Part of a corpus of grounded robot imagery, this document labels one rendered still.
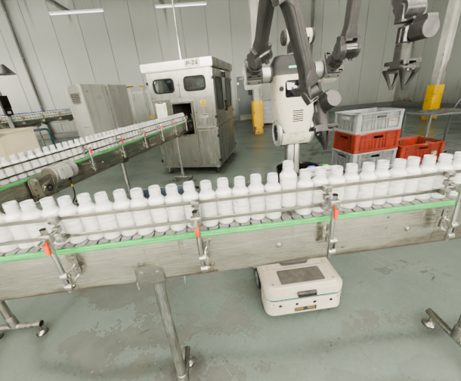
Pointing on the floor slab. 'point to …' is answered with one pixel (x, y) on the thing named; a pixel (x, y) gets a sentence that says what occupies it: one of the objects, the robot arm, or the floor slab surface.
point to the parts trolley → (447, 124)
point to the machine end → (220, 134)
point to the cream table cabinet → (4, 144)
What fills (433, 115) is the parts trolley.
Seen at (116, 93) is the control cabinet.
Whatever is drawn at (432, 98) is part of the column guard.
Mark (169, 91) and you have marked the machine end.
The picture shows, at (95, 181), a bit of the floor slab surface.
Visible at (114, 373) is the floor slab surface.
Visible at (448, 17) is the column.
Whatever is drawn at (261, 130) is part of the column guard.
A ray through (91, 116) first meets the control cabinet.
